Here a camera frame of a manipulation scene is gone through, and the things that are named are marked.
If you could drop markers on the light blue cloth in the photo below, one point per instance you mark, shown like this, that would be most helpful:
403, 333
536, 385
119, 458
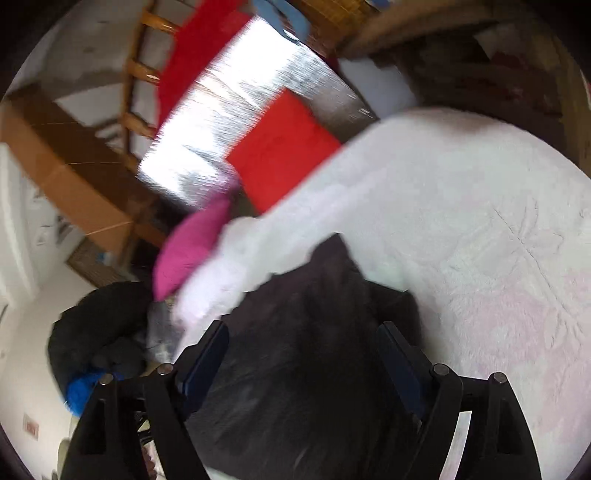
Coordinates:
290, 23

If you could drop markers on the magenta pillow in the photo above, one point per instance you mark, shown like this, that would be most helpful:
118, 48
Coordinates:
188, 246

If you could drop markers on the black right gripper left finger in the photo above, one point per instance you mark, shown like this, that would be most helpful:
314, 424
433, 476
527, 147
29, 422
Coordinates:
120, 417

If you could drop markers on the black clothes pile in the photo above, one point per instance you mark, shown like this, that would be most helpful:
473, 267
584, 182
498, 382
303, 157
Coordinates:
104, 332

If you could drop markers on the wooden side shelf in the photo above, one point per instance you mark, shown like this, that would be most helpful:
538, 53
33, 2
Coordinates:
524, 62

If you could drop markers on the blue jacket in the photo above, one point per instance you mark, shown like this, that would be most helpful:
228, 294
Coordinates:
79, 390

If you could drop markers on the red cloth on headboard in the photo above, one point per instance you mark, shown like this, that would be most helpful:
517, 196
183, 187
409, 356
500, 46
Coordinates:
212, 25

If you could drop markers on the brown wooden wardrobe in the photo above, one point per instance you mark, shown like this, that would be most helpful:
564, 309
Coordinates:
78, 173

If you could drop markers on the white pink embossed blanket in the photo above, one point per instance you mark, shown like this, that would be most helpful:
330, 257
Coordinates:
486, 225

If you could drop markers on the red square cushion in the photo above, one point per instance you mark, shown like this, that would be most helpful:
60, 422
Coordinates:
280, 151

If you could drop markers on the black quilted jacket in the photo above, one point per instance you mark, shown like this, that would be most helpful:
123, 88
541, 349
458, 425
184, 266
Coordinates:
302, 392

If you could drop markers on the grey clothes pile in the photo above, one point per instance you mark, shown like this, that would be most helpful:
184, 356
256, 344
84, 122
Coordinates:
163, 333

